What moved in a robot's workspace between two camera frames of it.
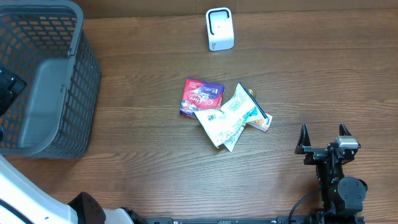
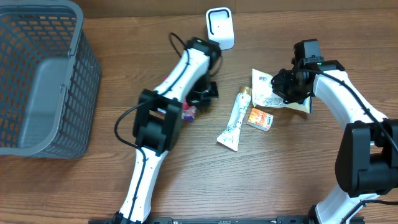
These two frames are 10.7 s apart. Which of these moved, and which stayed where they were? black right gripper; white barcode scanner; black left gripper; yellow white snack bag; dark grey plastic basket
Moved: black right gripper; black left gripper; yellow white snack bag
Stayed: dark grey plastic basket; white barcode scanner
